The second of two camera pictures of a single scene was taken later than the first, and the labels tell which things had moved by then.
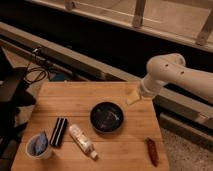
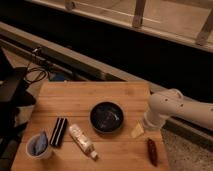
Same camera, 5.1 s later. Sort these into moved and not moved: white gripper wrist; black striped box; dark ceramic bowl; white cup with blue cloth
Moved: white gripper wrist
Not moved: black striped box; white cup with blue cloth; dark ceramic bowl
